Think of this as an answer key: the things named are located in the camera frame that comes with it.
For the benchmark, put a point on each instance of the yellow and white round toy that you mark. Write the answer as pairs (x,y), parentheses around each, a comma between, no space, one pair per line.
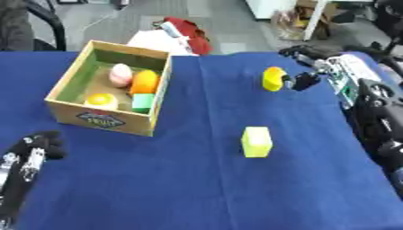
(102,101)

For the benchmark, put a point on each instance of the black chair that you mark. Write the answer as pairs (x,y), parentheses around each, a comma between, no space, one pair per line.
(47,24)

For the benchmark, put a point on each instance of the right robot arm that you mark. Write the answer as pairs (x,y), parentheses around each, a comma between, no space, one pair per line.
(367,104)

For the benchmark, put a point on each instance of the yellow toy fruit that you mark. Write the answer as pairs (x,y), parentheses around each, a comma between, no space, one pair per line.
(273,78)

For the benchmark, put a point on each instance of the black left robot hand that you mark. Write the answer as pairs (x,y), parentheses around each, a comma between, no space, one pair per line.
(31,155)

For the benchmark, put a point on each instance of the green block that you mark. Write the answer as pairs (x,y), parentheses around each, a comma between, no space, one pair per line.
(142,102)

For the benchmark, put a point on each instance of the white table leg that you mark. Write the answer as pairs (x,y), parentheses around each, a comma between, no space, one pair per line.
(316,19)

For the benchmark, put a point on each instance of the red and white bag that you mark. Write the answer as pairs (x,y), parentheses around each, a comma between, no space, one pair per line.
(175,36)

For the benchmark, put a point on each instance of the person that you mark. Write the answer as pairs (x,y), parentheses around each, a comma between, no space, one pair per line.
(16,25)

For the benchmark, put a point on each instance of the brown cardboard box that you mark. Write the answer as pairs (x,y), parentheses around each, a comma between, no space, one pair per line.
(307,21)

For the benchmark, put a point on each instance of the yellow-green rectangular block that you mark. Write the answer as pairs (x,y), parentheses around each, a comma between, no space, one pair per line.
(256,141)

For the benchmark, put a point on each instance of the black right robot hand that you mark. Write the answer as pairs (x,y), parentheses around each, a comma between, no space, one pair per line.
(307,78)

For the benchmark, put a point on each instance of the pink toy egg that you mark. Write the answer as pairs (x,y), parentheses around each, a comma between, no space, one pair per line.
(121,75)

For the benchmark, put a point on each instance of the tan cardboard box green inside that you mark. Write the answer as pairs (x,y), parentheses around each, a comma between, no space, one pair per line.
(113,90)

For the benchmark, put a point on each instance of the orange toy fruit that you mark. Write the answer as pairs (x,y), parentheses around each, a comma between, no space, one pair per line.
(144,81)

